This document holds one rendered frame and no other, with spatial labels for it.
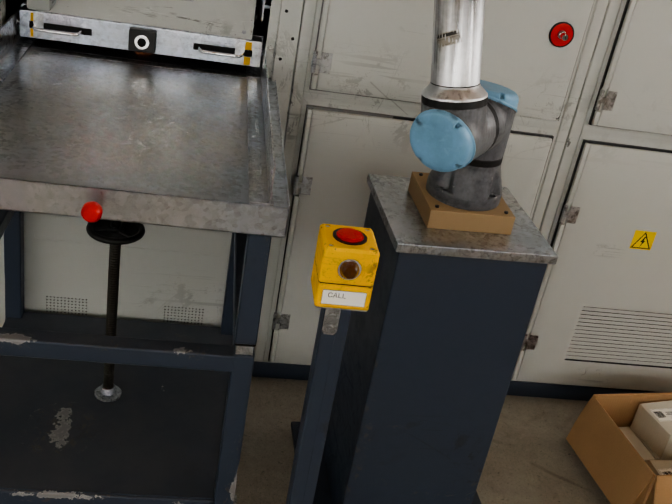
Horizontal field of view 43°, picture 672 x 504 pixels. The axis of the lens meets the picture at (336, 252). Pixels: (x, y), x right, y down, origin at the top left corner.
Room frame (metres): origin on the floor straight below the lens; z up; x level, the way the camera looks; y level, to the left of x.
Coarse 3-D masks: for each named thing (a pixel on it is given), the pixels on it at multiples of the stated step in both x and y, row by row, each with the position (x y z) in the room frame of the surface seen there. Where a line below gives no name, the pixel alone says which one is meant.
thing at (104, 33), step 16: (48, 16) 1.88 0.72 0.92; (64, 16) 1.89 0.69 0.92; (80, 16) 1.90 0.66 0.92; (96, 32) 1.90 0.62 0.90; (112, 32) 1.90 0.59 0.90; (128, 32) 1.91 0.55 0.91; (160, 32) 1.92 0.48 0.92; (176, 32) 1.93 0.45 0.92; (192, 32) 1.94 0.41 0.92; (160, 48) 1.92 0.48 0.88; (176, 48) 1.93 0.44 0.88; (192, 48) 1.94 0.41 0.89; (208, 48) 1.94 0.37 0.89; (224, 48) 1.95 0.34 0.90; (256, 48) 1.96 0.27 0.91; (256, 64) 1.96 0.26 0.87
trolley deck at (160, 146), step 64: (64, 64) 1.79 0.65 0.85; (128, 64) 1.87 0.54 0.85; (0, 128) 1.38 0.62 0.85; (64, 128) 1.43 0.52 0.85; (128, 128) 1.49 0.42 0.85; (192, 128) 1.55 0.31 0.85; (0, 192) 1.19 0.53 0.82; (64, 192) 1.21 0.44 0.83; (128, 192) 1.23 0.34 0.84; (192, 192) 1.27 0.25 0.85
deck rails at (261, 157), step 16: (0, 32) 1.73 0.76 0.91; (0, 48) 1.72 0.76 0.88; (16, 48) 1.82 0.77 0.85; (0, 64) 1.70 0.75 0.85; (16, 64) 1.73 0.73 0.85; (0, 80) 1.61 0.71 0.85; (256, 80) 1.91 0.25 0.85; (256, 96) 1.80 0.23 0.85; (256, 112) 1.69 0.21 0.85; (256, 128) 1.60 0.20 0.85; (256, 144) 1.52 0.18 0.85; (272, 144) 1.36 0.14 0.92; (256, 160) 1.44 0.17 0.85; (272, 160) 1.31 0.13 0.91; (256, 176) 1.37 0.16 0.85; (272, 176) 1.27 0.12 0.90; (256, 192) 1.30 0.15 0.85; (272, 192) 1.31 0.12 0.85
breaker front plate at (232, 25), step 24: (72, 0) 1.90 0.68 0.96; (96, 0) 1.91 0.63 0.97; (120, 0) 1.92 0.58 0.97; (144, 0) 1.93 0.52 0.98; (168, 0) 1.94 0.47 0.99; (192, 0) 1.94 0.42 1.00; (216, 0) 1.96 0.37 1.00; (240, 0) 1.97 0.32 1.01; (144, 24) 1.93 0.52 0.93; (168, 24) 1.94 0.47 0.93; (192, 24) 1.95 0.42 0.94; (216, 24) 1.96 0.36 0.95; (240, 24) 1.97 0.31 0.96
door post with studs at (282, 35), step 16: (272, 0) 1.94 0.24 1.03; (288, 0) 1.94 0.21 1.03; (272, 16) 1.94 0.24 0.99; (288, 16) 1.95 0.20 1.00; (272, 32) 1.94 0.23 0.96; (288, 32) 1.95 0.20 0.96; (272, 48) 1.94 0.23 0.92; (288, 48) 1.95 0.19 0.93; (272, 64) 1.95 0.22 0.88; (288, 64) 1.95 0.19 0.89; (272, 80) 1.94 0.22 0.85; (288, 80) 1.95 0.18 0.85; (288, 96) 1.95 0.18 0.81
